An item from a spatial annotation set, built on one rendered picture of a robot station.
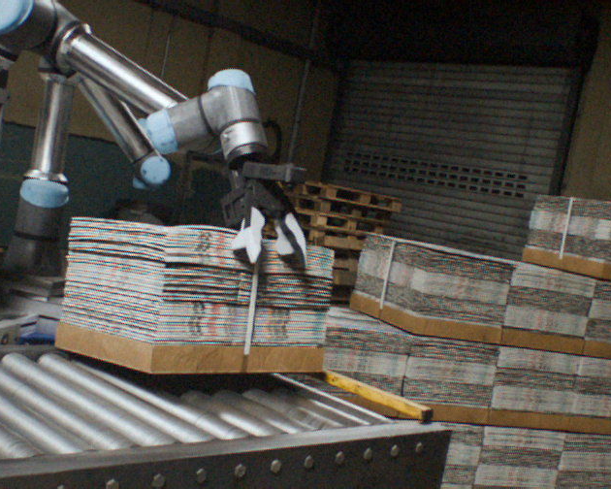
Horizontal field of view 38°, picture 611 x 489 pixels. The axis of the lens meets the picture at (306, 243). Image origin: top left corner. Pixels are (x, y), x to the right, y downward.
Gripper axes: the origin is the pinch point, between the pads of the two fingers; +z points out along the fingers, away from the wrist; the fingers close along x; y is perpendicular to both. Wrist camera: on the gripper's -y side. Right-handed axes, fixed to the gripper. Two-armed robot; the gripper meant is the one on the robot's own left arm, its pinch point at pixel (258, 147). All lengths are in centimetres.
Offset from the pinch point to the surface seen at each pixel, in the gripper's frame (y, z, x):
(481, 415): 57, 69, 41
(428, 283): 23, 44, 39
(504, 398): 52, 76, 39
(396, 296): 30, 41, 28
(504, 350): 39, 73, 37
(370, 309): 38, 39, 18
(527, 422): 58, 85, 39
